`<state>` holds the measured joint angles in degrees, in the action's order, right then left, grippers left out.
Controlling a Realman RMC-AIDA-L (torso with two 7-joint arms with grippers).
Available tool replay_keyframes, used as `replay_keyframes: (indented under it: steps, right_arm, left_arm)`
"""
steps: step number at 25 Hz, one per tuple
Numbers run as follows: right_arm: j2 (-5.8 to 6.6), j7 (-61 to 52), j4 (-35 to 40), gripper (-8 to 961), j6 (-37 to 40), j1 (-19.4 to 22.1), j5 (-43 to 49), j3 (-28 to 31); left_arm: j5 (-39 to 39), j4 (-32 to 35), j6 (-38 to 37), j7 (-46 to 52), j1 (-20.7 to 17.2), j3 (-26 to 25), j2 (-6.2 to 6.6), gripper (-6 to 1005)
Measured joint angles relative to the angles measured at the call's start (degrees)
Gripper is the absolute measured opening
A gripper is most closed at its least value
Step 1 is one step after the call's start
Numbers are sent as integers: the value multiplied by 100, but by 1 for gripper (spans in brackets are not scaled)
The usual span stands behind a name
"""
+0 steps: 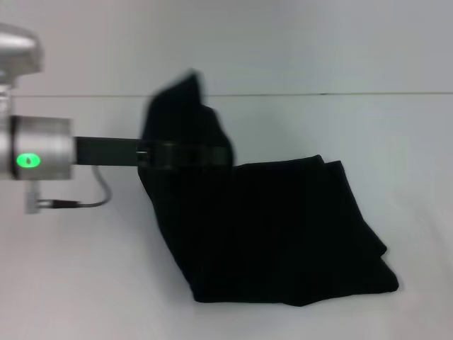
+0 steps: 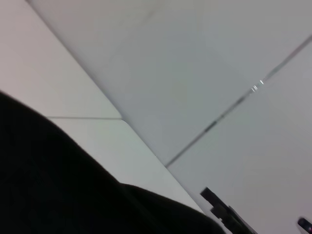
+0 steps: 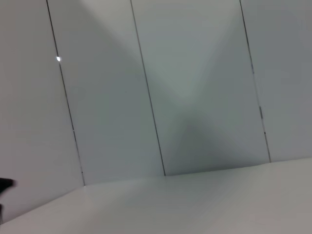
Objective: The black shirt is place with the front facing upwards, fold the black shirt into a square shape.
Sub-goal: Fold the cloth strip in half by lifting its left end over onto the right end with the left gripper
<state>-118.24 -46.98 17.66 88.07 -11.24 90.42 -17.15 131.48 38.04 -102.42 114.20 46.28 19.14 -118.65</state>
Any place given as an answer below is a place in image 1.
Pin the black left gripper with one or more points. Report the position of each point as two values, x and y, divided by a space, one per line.
109 152

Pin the black shirt with FREE print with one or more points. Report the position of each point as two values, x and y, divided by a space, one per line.
265 230

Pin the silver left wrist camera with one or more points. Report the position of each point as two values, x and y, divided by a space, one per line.
17 53

